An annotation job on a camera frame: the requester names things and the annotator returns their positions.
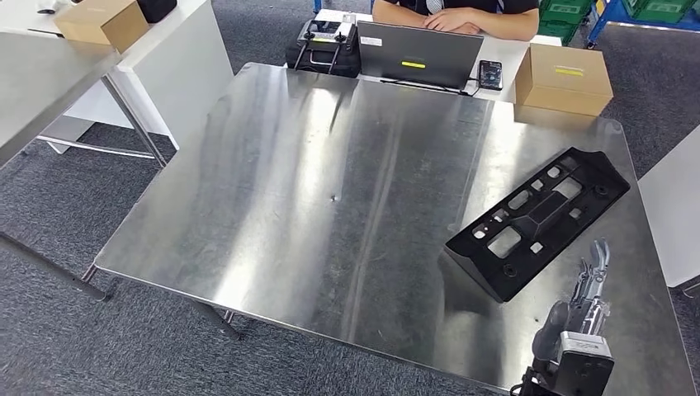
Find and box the person's left hand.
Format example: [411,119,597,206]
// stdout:
[423,6,482,33]

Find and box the black plastic bracket panel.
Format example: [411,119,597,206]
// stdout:
[443,146,631,304]

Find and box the stainless steel workbench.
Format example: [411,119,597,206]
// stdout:
[93,61,698,396]

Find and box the dark grey laptop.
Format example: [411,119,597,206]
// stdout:
[356,21,485,95]

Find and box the person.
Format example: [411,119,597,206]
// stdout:
[371,0,541,42]

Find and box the black smartphone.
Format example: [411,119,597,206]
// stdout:
[477,59,504,92]

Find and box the green plastic crate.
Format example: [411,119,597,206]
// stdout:
[537,0,594,46]
[620,0,700,24]

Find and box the cardboard box yellow label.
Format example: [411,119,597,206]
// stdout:
[513,42,615,117]

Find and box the black remote controller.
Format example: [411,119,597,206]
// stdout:
[285,13,362,78]

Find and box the blue storage rack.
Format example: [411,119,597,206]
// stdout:
[584,0,700,50]

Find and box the white side table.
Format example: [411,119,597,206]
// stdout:
[636,124,700,299]

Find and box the black bag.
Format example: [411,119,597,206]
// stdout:
[136,0,179,24]

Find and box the plain cardboard box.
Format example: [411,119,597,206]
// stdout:
[53,0,149,54]

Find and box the stainless steel table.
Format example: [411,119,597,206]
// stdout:
[0,30,168,302]

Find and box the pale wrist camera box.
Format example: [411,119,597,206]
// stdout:
[556,330,615,363]

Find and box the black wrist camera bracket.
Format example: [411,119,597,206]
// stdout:
[511,349,615,396]

